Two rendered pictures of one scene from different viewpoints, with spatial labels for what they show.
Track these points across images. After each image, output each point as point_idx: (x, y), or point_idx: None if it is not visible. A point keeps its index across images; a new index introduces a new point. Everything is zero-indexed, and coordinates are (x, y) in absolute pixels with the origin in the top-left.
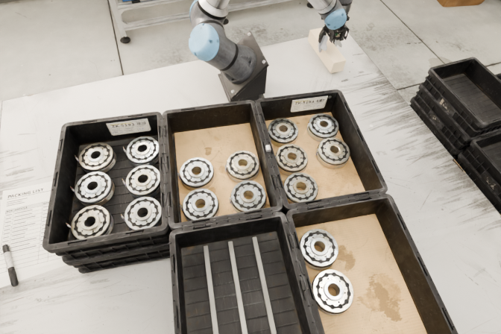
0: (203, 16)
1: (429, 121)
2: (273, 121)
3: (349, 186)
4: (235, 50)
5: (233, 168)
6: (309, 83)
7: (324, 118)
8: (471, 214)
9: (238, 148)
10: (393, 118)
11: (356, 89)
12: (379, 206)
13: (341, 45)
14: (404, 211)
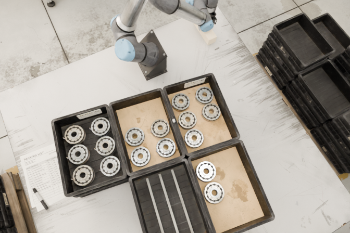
0: (121, 32)
1: (275, 59)
2: (174, 96)
3: (221, 131)
4: (145, 50)
5: (155, 131)
6: (194, 54)
7: (204, 90)
8: (289, 132)
9: (155, 116)
10: (247, 74)
11: (224, 55)
12: (237, 144)
13: None
14: (253, 136)
